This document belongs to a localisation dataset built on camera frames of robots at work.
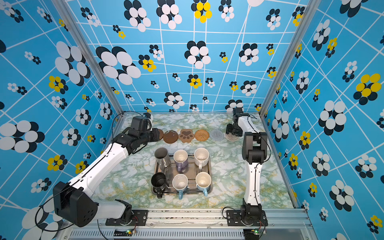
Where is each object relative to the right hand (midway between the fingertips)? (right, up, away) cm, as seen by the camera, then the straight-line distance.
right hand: (233, 133), depth 107 cm
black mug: (-48, -26, -25) cm, 60 cm away
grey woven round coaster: (-12, -1, 0) cm, 12 cm away
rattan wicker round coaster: (-23, -1, -1) cm, 23 cm away
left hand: (-47, +2, -25) cm, 53 cm away
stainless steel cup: (-47, -12, -18) cm, 52 cm away
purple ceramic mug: (-36, -14, -15) cm, 42 cm away
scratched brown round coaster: (-45, -2, -2) cm, 45 cm away
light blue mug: (-36, -27, -24) cm, 51 cm away
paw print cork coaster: (-34, -2, -2) cm, 34 cm away
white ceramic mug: (-23, -14, -13) cm, 30 cm away
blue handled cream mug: (-22, -26, -23) cm, 41 cm away
